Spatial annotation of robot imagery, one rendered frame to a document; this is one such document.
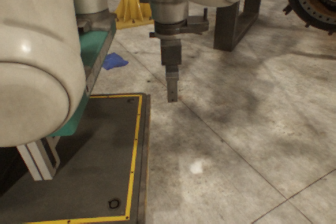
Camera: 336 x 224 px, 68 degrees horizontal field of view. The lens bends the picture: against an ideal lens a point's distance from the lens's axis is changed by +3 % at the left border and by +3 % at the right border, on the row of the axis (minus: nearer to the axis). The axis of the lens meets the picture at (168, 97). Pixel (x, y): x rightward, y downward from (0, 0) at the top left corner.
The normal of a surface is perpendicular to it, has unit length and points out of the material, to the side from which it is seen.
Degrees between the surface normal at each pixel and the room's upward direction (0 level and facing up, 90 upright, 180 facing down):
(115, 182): 0
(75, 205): 0
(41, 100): 97
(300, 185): 0
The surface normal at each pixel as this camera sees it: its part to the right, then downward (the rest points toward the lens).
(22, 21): 0.59, 0.30
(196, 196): -0.03, -0.82
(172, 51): 0.03, 0.58
